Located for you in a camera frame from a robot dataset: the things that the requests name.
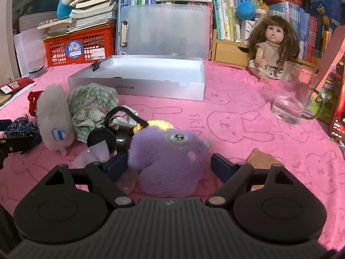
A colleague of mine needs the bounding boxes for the white fluffy plush toy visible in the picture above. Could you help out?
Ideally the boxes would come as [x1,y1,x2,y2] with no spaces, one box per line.
[36,84,76,152]

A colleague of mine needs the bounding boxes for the brown haired baby doll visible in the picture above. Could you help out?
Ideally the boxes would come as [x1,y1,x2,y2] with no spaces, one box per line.
[248,16,301,83]

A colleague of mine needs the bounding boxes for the white shallow cardboard box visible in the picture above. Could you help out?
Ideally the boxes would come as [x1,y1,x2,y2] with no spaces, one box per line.
[68,55,207,102]

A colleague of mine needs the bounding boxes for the red envelope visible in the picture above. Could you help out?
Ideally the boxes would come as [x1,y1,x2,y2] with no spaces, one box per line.
[0,77,35,96]

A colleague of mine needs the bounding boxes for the clear glass mug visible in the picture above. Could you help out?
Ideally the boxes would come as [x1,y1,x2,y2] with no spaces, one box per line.
[271,62,328,125]

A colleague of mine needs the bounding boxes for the brown cardboard piece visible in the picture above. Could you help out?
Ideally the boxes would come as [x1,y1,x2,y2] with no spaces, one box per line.
[246,148,286,191]

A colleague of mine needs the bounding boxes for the blue cat plush toy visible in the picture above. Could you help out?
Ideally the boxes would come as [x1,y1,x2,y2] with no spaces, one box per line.
[56,0,81,19]

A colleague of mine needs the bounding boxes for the translucent plastic clipboard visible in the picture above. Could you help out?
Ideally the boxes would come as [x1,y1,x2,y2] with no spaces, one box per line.
[116,5,212,60]

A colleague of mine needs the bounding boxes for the row of thin picture books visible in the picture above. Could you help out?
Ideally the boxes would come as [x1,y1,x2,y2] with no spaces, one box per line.
[209,0,265,42]

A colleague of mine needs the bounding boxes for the red plastic crate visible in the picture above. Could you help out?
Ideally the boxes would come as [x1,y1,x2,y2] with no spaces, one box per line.
[42,24,116,67]

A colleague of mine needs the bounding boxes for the stack of worn books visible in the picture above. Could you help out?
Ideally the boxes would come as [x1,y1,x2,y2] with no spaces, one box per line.
[38,0,119,35]

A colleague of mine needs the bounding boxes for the red crochet piece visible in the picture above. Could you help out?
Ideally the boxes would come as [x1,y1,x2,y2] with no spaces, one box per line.
[28,90,45,116]

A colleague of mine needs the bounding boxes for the blue cardboard box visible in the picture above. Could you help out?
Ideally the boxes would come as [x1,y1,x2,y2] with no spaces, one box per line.
[306,0,341,29]

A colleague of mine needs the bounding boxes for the row of blue spined books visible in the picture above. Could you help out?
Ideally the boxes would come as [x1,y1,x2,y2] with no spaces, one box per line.
[270,1,335,62]

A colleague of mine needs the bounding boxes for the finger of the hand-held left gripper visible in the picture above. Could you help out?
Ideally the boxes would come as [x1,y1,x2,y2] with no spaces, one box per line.
[0,136,41,168]

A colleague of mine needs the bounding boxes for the green checked doll dress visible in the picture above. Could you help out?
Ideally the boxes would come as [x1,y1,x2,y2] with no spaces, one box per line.
[67,83,119,142]

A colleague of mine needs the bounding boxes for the pink toy box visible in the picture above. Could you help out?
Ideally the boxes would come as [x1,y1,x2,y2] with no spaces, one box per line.
[315,25,345,143]

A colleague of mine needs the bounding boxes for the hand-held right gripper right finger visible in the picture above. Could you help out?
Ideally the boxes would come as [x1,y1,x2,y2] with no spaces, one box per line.
[205,153,300,208]

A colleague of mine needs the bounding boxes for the dark blue patterned cloth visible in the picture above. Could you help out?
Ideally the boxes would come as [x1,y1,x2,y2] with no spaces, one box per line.
[0,116,41,154]

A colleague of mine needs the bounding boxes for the pale lilac fabric piece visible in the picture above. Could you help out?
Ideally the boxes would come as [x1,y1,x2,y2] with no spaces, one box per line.
[72,140,111,169]

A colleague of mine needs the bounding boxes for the purple fuzzy hat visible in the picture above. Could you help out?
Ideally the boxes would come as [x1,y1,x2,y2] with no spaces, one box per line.
[127,129,212,197]

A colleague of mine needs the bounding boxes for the white paper sheet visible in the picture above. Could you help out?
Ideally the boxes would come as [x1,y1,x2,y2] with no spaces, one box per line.
[13,28,49,76]

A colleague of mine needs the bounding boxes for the pink rabbit print blanket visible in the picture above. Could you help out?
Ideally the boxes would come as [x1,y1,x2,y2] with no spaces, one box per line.
[0,59,345,259]

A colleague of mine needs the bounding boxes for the wooden desk organizer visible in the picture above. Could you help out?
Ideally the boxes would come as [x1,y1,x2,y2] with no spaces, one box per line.
[211,29,318,69]

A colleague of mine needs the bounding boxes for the black mouse ear headband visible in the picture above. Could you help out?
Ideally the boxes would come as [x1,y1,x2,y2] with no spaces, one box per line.
[87,106,149,157]

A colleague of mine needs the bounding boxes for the yellow red crochet scarf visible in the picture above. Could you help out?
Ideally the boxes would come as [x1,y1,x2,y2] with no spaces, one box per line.
[135,119,174,133]

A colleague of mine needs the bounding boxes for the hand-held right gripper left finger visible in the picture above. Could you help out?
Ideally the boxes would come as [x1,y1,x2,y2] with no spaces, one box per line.
[43,152,136,209]

